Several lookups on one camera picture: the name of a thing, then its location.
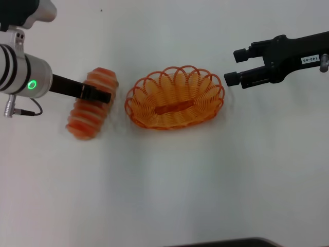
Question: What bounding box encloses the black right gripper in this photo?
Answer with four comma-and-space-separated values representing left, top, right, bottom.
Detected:
224, 30, 329, 90

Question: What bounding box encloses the orange plastic wire basket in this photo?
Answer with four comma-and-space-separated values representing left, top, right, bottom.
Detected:
124, 65, 227, 131

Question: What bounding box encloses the orange white striped bread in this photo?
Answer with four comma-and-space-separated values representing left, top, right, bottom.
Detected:
65, 67, 120, 141

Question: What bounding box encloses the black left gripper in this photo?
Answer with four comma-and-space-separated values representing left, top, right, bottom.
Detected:
49, 74, 112, 104

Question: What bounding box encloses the silver metal mount knob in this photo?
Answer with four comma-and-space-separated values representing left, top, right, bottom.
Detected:
319, 53, 329, 73

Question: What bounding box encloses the black cable with silver plug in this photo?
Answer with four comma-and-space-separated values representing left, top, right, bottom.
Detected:
3, 94, 43, 118

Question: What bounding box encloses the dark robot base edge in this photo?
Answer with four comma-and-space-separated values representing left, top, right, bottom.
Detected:
177, 237, 283, 247

